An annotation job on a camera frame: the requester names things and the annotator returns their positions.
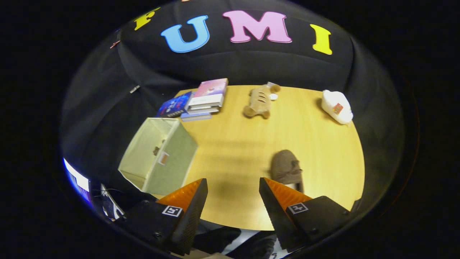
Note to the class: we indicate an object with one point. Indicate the brown plush toy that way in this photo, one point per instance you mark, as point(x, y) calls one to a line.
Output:
point(259, 102)

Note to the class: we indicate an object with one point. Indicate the pink cover book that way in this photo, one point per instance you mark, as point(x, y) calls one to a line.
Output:
point(210, 91)

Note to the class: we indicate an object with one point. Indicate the light blue book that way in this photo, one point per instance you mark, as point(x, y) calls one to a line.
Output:
point(196, 117)

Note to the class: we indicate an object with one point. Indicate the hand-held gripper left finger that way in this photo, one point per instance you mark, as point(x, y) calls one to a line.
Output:
point(192, 216)

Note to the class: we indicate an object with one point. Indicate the white plush toy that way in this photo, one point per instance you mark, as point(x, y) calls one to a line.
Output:
point(332, 104)

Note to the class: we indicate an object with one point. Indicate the dark blue book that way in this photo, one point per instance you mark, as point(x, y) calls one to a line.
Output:
point(174, 105)

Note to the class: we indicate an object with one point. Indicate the white book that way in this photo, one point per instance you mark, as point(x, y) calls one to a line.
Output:
point(203, 109)

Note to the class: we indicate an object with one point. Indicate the pink clip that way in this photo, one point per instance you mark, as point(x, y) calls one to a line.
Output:
point(115, 44)

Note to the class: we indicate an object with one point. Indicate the computer monitor screen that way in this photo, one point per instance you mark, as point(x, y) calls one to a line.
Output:
point(77, 178)

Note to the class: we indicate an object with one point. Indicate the green fabric storage box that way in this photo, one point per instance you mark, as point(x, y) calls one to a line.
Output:
point(172, 158)

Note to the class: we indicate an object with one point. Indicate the silver metal clip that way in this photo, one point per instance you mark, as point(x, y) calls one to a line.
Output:
point(134, 89)

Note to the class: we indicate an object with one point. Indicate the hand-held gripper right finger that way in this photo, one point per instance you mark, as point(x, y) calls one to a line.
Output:
point(275, 212)

